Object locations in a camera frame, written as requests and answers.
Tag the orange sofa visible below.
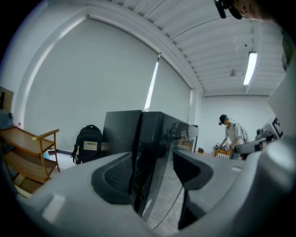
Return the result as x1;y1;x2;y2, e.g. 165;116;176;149
214;148;232;159

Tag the grey roller blind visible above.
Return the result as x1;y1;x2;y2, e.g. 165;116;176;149
150;57;192;123
24;18;160;153

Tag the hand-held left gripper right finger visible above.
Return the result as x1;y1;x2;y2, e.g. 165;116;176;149
173;135;296;237

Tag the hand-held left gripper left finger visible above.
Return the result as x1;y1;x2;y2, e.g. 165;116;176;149
16;151;162;237

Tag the person's face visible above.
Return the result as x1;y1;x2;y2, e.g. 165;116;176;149
232;0;282;26

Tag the wooden shelf cart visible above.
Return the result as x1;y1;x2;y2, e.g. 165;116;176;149
0;126;61;194

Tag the ceiling strip light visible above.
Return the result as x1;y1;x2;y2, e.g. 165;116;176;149
242;51;258;86

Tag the black mini fridge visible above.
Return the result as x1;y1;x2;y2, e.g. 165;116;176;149
103;110;142;156

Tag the black mini fridge door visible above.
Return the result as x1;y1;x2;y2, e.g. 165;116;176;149
133;112;199;232

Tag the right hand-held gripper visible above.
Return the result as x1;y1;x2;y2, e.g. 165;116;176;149
233;67;296;161

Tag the black head-worn camera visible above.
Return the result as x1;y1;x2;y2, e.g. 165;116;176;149
214;0;243;19

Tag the cardboard box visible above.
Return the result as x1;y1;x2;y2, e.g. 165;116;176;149
0;87;14;109

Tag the black backpack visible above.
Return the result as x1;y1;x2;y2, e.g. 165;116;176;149
71;125;103;165

